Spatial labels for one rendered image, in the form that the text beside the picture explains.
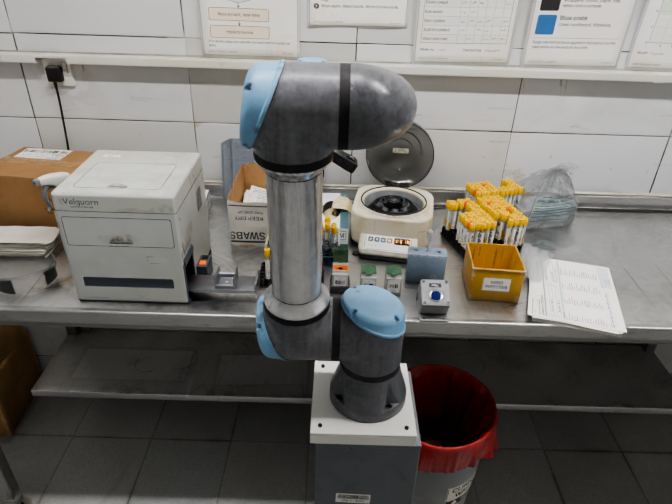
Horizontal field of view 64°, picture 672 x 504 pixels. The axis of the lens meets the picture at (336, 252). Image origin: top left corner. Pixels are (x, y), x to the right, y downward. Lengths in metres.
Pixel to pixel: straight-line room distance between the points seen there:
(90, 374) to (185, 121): 0.99
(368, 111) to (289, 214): 0.20
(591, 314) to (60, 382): 1.76
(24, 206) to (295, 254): 1.16
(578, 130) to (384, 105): 1.31
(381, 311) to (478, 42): 1.06
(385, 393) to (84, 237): 0.78
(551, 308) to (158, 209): 0.98
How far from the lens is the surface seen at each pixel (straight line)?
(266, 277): 1.44
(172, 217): 1.29
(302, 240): 0.83
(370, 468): 1.13
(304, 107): 0.71
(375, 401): 1.04
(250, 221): 1.59
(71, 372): 2.25
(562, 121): 1.95
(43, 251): 1.72
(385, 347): 0.97
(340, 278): 1.37
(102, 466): 2.27
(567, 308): 1.49
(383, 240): 1.57
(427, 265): 1.44
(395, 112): 0.74
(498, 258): 1.55
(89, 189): 1.35
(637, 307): 1.61
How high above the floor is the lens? 1.70
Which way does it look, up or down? 31 degrees down
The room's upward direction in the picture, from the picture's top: 2 degrees clockwise
